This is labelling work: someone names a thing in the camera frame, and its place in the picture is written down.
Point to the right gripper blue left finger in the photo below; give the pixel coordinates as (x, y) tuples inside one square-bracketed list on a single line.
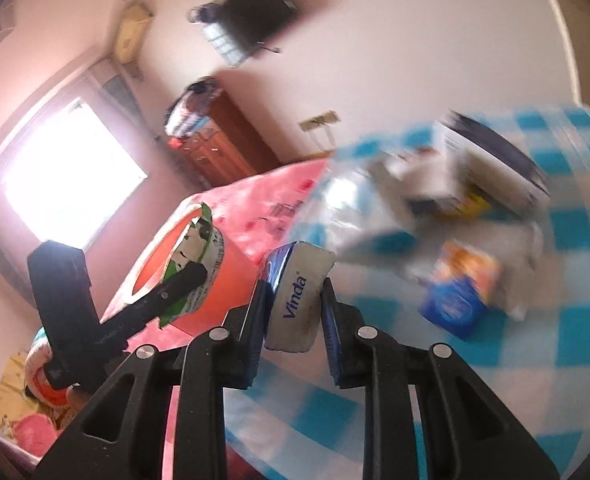
[(225, 356)]

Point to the grey wet wipes pack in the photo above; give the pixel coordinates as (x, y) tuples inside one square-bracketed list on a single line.
[(518, 246)]

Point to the white air conditioner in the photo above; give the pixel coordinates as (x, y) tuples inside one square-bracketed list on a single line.
[(131, 31)]

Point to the folded blankets stack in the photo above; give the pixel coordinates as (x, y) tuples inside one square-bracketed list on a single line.
[(191, 109)]

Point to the black wall television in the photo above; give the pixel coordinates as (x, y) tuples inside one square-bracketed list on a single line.
[(237, 29)]

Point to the dark blue white box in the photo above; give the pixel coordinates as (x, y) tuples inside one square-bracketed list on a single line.
[(485, 159)]

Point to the brown wooden cabinet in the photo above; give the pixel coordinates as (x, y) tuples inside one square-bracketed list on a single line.
[(228, 147)]

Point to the green white wrapper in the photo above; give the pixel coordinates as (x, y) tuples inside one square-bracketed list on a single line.
[(201, 242)]

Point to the blue orange snack packet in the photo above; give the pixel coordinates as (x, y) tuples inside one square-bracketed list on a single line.
[(460, 288)]

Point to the orange plastic bucket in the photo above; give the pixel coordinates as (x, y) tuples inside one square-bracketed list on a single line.
[(232, 287)]

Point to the yellow wrapper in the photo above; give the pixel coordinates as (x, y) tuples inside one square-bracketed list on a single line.
[(473, 205)]

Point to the white small carton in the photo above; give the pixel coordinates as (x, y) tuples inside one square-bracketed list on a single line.
[(423, 180)]

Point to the window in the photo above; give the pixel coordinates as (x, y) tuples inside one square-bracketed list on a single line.
[(70, 176)]

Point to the clear plastic wrapper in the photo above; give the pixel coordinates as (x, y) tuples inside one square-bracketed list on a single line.
[(346, 215)]

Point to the blue white checkered tablecloth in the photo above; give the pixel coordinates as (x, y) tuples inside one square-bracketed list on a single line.
[(511, 401)]

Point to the white Vinda tissue pack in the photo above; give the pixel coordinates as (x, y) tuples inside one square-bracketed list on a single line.
[(295, 273)]

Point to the wall power outlet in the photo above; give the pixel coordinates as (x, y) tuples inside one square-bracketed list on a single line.
[(328, 118)]

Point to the pink bed blanket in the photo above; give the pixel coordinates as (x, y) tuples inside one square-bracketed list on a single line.
[(254, 215)]

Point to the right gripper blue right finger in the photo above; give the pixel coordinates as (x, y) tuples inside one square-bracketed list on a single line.
[(362, 356)]

